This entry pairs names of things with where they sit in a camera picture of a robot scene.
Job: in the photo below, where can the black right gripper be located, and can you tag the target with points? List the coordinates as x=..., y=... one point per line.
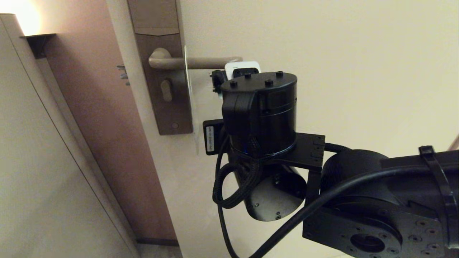
x=213, y=138

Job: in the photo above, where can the blue do-not-disturb door hanger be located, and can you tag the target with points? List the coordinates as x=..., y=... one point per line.
x=193, y=107

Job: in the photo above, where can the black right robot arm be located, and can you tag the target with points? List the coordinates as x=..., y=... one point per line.
x=258, y=107

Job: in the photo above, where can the brown metal lock plate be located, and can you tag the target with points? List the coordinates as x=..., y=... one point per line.
x=154, y=21

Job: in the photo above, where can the cream white door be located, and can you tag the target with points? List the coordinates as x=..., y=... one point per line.
x=358, y=71

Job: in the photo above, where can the beige keyhole cover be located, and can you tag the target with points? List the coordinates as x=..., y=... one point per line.
x=166, y=91

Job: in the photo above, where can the dark baseboard strip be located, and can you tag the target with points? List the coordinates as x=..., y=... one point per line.
x=157, y=242

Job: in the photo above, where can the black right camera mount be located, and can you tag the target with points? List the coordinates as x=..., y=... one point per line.
x=217, y=80

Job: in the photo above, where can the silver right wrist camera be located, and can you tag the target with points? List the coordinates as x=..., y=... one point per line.
x=247, y=66

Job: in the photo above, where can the glowing wall lamp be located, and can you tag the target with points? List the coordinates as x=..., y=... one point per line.
x=37, y=44

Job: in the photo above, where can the brown door frame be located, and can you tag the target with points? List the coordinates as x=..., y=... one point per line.
x=454, y=143

